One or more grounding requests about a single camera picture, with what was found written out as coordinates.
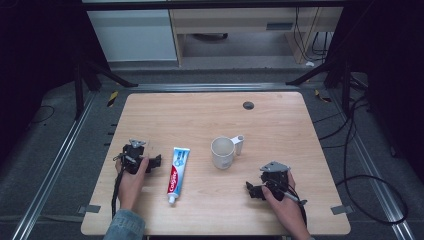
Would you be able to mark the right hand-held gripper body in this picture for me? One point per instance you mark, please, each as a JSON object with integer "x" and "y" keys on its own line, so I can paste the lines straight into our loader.
{"x": 276, "y": 180}

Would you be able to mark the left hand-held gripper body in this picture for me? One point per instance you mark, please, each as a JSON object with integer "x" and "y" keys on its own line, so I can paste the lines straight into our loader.
{"x": 132, "y": 156}

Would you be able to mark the person's left hand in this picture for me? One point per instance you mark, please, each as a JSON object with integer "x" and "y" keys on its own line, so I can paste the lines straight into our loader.
{"x": 130, "y": 185}

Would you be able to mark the person's right hand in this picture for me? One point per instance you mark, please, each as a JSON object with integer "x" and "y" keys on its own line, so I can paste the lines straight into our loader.
{"x": 286, "y": 213}

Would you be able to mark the toothpaste tube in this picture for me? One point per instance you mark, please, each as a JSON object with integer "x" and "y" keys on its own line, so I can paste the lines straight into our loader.
{"x": 177, "y": 176}

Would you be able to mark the yellow black hazard tape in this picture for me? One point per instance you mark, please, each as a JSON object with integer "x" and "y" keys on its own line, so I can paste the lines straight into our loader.
{"x": 112, "y": 99}
{"x": 321, "y": 96}

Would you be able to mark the grey tape piece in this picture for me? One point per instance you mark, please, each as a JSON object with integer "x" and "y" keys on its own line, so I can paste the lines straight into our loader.
{"x": 341, "y": 210}
{"x": 90, "y": 209}

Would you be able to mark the white cabinet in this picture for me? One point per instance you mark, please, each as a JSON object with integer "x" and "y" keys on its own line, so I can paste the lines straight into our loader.
{"x": 133, "y": 35}

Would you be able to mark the aluminium floor rail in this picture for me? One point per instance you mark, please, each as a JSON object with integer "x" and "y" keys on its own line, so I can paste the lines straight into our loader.
{"x": 373, "y": 173}
{"x": 50, "y": 173}
{"x": 213, "y": 87}

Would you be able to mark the black stand frame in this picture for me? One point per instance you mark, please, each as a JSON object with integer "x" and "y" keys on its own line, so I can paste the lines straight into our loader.
{"x": 336, "y": 73}
{"x": 83, "y": 76}

